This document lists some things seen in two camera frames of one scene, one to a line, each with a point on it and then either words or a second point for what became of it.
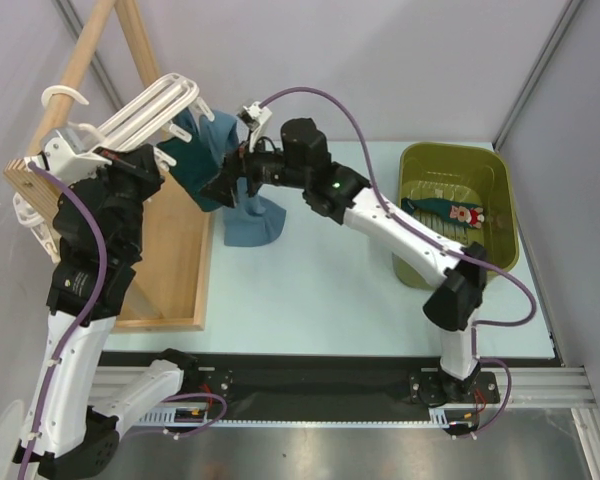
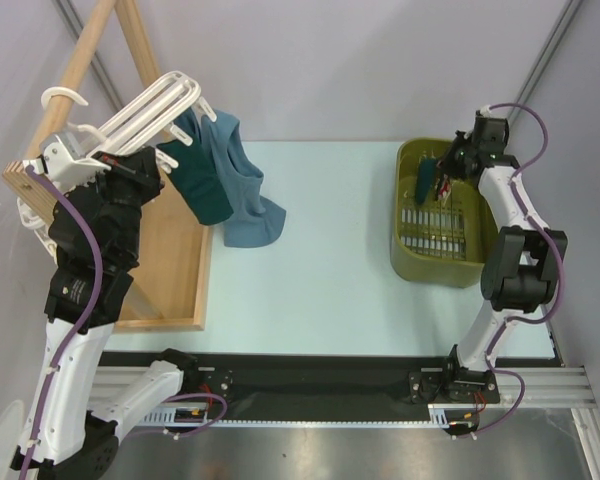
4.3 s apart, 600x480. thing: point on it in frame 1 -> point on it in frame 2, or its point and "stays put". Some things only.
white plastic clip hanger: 141,124 stays put
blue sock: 251,221 stays put
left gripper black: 141,161 stays put
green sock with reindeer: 444,210 -> 428,182
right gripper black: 232,170 -> 450,167
